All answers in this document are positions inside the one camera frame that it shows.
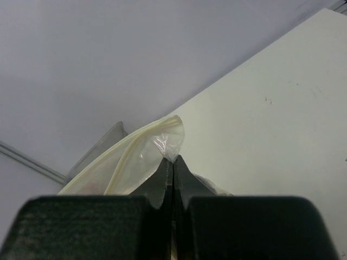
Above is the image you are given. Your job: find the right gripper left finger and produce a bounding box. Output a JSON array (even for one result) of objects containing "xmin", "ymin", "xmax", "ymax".
[{"xmin": 1, "ymin": 159, "xmax": 173, "ymax": 259}]

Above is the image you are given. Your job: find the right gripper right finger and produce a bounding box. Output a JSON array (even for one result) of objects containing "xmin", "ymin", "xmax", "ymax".
[{"xmin": 173, "ymin": 157, "xmax": 339, "ymax": 259}]

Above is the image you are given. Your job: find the clear zip top bag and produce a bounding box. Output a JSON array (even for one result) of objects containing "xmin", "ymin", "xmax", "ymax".
[{"xmin": 56, "ymin": 115, "xmax": 234, "ymax": 197}]

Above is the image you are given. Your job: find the clear grey plastic bin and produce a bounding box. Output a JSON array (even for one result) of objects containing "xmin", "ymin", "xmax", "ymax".
[{"xmin": 64, "ymin": 121, "xmax": 128, "ymax": 185}]

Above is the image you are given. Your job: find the left aluminium frame post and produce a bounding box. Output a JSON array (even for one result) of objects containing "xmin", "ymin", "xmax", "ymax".
[{"xmin": 1, "ymin": 141, "xmax": 66, "ymax": 184}]

